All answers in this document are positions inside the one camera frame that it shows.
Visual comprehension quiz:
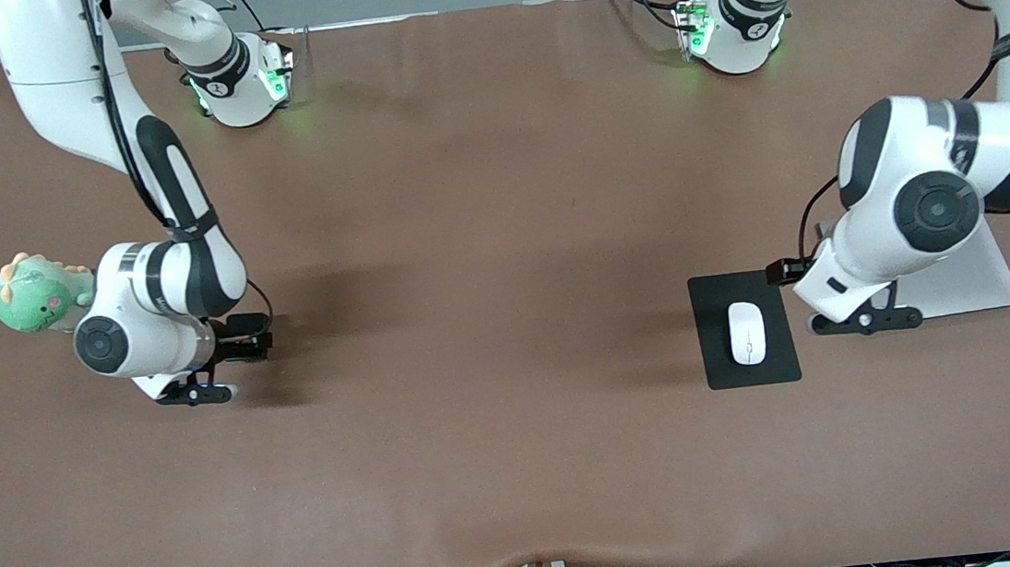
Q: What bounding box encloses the green dinosaur plush toy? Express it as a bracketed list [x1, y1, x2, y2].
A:
[0, 245, 102, 338]

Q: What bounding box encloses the white computer mouse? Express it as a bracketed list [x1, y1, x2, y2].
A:
[727, 299, 769, 368]

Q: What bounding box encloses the silver laptop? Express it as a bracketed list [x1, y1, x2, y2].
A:
[816, 203, 1010, 333]

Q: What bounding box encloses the black mouse pad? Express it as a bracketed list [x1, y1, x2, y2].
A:
[687, 267, 803, 393]

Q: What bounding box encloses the brown table cover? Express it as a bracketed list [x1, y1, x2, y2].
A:
[0, 0, 1010, 567]

